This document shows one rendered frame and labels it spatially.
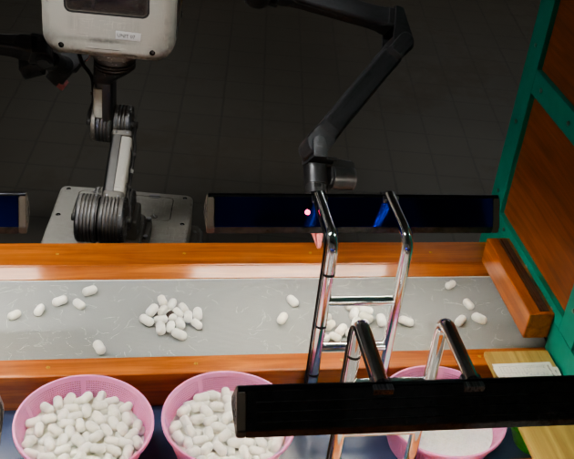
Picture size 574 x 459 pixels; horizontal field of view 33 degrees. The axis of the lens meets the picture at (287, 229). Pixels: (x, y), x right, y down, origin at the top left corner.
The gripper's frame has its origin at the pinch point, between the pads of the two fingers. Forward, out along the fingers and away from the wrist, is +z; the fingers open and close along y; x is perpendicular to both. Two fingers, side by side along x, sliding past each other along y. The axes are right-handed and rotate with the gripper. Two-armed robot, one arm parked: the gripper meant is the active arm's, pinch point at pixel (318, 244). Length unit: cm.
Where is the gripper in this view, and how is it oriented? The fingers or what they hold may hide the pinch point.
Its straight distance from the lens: 226.4
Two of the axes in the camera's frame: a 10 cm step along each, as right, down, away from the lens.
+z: 0.4, 9.6, -2.7
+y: 9.9, 0.1, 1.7
